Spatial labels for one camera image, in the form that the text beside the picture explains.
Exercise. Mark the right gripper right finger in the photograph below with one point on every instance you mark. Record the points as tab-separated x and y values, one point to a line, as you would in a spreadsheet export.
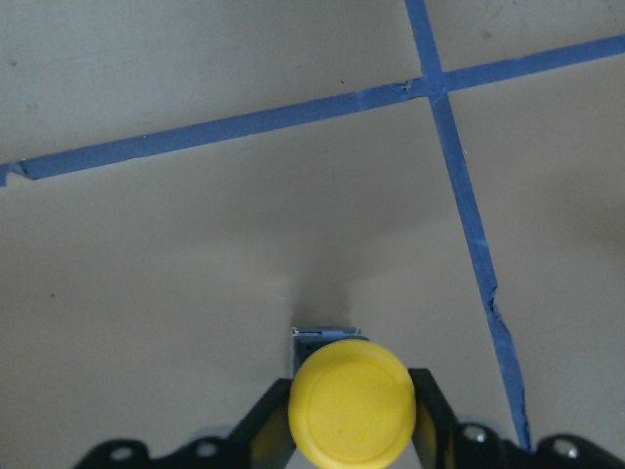
442	441

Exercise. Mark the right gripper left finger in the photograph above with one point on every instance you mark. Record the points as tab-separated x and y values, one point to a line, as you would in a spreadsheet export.
262	439

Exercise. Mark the yellow push button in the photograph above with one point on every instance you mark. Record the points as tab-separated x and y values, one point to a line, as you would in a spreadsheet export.
352	403

